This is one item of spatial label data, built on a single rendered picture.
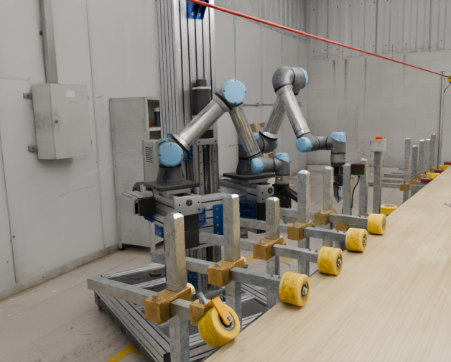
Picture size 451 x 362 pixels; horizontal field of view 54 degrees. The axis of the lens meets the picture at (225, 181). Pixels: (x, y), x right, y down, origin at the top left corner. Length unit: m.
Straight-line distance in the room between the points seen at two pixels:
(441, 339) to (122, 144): 3.78
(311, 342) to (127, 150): 3.63
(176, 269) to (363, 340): 0.45
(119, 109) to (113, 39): 0.70
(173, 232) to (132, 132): 3.38
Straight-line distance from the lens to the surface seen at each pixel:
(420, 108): 9.78
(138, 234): 4.56
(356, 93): 9.96
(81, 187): 4.32
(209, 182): 2.51
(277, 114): 2.53
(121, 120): 4.49
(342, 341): 1.05
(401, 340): 1.09
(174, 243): 1.07
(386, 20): 10.03
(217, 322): 1.00
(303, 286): 1.18
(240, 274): 1.25
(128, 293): 1.18
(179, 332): 1.16
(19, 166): 3.88
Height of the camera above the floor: 1.40
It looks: 9 degrees down
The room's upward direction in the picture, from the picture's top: 2 degrees counter-clockwise
